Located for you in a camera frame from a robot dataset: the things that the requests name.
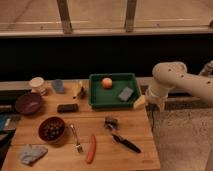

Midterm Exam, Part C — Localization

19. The yellow banana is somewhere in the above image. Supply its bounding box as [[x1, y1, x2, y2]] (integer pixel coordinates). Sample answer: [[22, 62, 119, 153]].
[[72, 81, 83, 98]]

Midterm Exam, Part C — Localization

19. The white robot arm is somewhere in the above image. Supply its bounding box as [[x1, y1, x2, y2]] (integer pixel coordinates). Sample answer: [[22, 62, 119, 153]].
[[133, 62, 213, 111]]

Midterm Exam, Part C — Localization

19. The blue plastic cup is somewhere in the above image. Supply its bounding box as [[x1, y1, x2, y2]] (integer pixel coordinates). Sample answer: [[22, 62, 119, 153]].
[[51, 79, 65, 94]]

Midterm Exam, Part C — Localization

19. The grey sponge in tray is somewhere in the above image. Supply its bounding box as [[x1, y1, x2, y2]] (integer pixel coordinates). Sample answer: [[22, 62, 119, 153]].
[[118, 87, 133, 102]]

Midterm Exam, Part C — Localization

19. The small dark metal clip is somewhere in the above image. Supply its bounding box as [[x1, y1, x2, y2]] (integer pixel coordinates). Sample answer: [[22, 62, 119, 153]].
[[104, 116, 118, 130]]

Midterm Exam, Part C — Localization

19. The orange peach fruit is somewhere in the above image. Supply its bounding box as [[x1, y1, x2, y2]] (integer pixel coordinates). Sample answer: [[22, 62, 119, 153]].
[[101, 77, 112, 89]]

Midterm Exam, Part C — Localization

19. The green plastic tray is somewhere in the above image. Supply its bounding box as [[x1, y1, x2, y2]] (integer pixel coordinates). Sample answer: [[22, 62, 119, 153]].
[[88, 73, 141, 109]]

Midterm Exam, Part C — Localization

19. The small dark round tin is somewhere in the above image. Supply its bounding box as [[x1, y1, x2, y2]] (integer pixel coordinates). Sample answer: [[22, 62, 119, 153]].
[[77, 87, 86, 99]]

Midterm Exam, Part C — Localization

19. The orange carrot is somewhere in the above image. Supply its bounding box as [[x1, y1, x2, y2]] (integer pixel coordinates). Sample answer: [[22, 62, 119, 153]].
[[86, 134, 96, 164]]

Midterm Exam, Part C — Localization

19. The silver fork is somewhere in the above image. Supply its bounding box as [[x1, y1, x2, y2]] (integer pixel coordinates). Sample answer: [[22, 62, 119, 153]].
[[69, 124, 83, 153]]

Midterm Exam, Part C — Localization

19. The black rectangular block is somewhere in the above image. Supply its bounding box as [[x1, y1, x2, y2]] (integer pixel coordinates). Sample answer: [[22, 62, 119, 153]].
[[57, 104, 79, 113]]

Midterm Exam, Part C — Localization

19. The dark red bowl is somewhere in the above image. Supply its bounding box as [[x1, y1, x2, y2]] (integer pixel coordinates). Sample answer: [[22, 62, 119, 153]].
[[38, 117, 65, 143]]

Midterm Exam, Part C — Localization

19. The white ceramic mug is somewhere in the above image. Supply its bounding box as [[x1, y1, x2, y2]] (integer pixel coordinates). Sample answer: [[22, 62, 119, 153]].
[[29, 77, 47, 95]]

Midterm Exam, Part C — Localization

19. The purple bowl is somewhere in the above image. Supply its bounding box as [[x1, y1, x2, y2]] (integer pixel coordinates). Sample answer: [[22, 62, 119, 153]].
[[15, 92, 42, 115]]

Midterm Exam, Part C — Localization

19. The blue grey cloth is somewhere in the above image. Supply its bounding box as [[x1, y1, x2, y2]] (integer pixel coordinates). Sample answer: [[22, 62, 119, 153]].
[[19, 144, 48, 165]]

